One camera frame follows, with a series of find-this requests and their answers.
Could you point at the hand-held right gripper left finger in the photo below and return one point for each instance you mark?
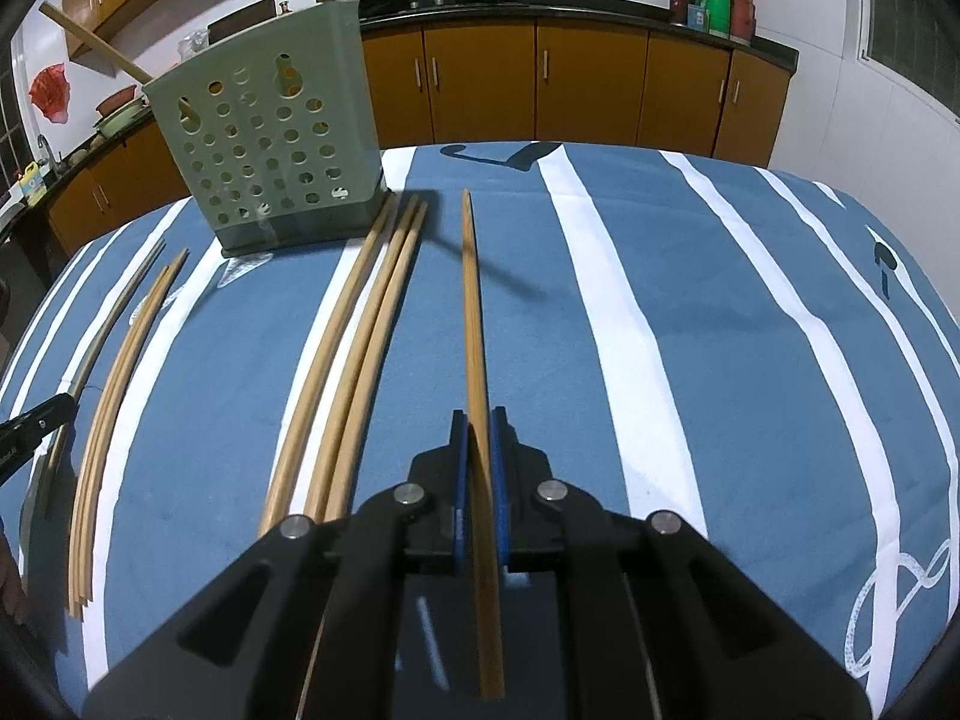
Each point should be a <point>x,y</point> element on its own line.
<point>459,480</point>

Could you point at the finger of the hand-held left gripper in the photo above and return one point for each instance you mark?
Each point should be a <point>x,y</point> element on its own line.
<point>41,420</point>

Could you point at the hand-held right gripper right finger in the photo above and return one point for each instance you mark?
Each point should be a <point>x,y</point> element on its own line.
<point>499,480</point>

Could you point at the dark wooden chopstick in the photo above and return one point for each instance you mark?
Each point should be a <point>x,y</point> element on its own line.
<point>112,319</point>
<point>103,324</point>

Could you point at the chopsticks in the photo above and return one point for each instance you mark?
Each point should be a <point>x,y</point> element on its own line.
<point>97,41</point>

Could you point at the green perforated chopstick holder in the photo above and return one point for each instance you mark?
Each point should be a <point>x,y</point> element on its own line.
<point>330,82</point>

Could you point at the yellow detergent bottle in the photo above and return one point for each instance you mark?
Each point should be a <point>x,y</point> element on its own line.
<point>30,184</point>

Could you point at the metal faucet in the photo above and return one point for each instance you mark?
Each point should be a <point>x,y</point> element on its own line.
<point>46,146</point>

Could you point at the small barred window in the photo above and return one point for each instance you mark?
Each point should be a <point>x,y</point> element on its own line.
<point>7,142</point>

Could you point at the green basin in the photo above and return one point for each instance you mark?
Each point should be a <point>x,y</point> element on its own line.
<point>124,120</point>

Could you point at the red basin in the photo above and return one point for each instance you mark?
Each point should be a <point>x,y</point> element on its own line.
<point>116,99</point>

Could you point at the hanging red plastic bag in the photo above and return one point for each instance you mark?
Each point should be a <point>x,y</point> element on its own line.
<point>49,90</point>

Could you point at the clear plastic bag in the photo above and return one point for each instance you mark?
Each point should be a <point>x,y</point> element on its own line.
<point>193,46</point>

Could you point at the wooden lower kitchen cabinet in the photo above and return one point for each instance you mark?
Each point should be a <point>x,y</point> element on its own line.
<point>585,82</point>

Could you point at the dark wooden cutting board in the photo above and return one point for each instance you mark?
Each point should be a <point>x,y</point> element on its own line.
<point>244,19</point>

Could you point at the black kitchen countertop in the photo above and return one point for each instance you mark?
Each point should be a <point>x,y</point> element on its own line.
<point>600,11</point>

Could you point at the small blue box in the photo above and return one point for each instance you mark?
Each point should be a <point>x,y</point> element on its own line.
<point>697,17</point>

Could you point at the dark red canister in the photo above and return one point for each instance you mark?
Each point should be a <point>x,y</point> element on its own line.
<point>681,4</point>

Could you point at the green canister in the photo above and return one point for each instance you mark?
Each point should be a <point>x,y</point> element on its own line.
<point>718,11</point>

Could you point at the large barred window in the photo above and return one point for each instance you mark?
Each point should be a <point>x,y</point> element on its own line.
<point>907,7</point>

